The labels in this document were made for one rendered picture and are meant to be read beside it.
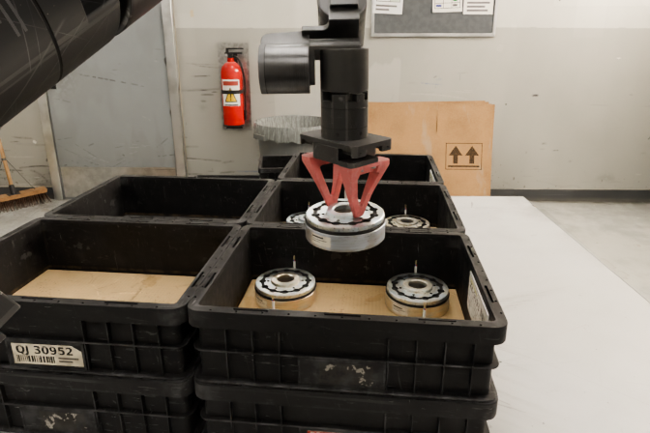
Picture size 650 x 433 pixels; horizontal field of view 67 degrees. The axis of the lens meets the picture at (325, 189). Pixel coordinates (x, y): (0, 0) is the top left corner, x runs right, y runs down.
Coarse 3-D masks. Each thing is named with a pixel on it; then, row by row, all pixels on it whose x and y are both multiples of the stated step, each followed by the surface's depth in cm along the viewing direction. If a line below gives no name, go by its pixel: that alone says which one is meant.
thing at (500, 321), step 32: (256, 224) 90; (224, 256) 77; (192, 320) 62; (224, 320) 61; (256, 320) 61; (288, 320) 60; (320, 320) 60; (352, 320) 60; (384, 320) 59; (416, 320) 59; (448, 320) 59
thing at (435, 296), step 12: (396, 276) 85; (408, 276) 85; (420, 276) 85; (432, 276) 85; (396, 288) 81; (432, 288) 81; (444, 288) 81; (408, 300) 77; (420, 300) 77; (432, 300) 77; (444, 300) 78
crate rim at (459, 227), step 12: (288, 180) 117; (300, 180) 117; (312, 180) 117; (444, 192) 108; (264, 204) 100; (252, 216) 93; (456, 216) 94; (396, 228) 88; (408, 228) 88; (420, 228) 88; (432, 228) 88; (444, 228) 88; (456, 228) 89
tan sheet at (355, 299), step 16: (320, 288) 87; (336, 288) 87; (352, 288) 87; (368, 288) 87; (384, 288) 87; (240, 304) 82; (256, 304) 82; (320, 304) 82; (336, 304) 82; (352, 304) 82; (368, 304) 82; (384, 304) 82
